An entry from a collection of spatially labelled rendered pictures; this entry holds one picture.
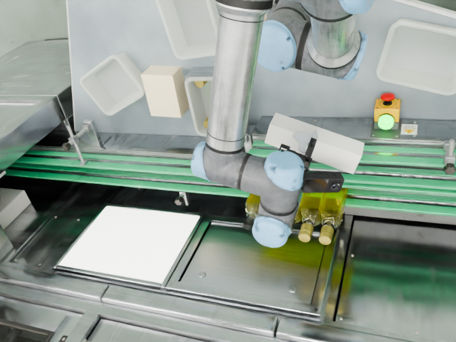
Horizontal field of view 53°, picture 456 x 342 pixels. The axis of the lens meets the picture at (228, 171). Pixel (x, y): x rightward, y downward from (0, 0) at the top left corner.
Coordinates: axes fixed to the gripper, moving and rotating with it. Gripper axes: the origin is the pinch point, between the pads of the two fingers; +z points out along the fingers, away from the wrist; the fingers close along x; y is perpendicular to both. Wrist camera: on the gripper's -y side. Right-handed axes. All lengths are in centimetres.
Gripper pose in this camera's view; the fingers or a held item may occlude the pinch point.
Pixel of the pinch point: (312, 145)
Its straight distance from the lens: 119.6
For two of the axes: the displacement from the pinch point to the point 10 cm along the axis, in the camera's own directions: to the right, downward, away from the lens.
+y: -9.3, -3.4, 1.4
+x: -1.7, 7.4, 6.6
